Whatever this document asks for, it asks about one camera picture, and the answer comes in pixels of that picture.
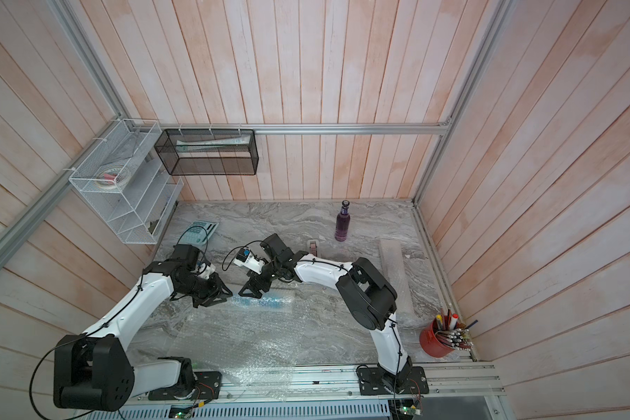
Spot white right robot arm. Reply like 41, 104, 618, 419
233, 234, 412, 393

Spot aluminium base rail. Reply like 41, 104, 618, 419
88, 362, 514, 419

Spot dark purple bottle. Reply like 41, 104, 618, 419
334, 201, 351, 242

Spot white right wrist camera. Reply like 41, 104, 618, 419
233, 248, 266, 274

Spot pens in cup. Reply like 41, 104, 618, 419
432, 311, 478, 350

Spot light blue desk calculator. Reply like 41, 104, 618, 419
178, 220, 219, 249

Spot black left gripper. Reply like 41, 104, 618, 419
176, 271, 234, 308

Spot black mesh wall basket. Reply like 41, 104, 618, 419
155, 129, 259, 176

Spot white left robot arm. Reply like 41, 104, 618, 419
52, 245, 233, 411

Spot tape roll on shelf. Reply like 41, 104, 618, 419
94, 166, 131, 191

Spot white mesh wall shelf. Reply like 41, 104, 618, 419
69, 119, 183, 245

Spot blue bottle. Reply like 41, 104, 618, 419
230, 297, 285, 310

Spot red pen cup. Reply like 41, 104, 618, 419
419, 320, 454, 358

